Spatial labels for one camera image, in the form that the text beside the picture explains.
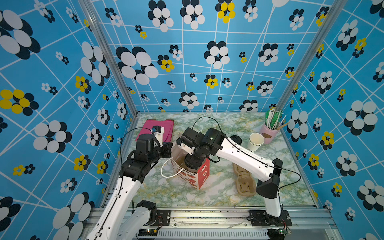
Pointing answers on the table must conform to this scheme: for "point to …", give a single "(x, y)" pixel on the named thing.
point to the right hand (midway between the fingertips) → (194, 158)
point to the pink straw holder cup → (269, 134)
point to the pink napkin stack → (168, 125)
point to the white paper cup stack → (256, 140)
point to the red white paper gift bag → (178, 155)
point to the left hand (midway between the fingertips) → (173, 143)
